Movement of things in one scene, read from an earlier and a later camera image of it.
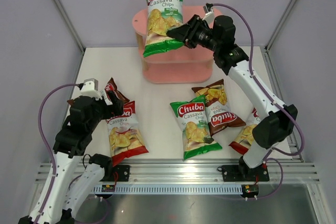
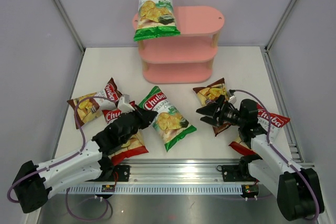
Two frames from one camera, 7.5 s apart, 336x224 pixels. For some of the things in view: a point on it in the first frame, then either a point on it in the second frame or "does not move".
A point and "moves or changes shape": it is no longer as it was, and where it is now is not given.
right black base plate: x=244 y=173 does not move
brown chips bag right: x=218 y=114 does not move
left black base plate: x=117 y=173 does not move
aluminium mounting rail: x=207 y=174 does not move
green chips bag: x=165 y=11 moves or changes shape
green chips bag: x=197 y=135 to x=170 y=125
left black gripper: x=115 y=109 to x=146 y=116
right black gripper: x=188 y=32 to x=211 y=109
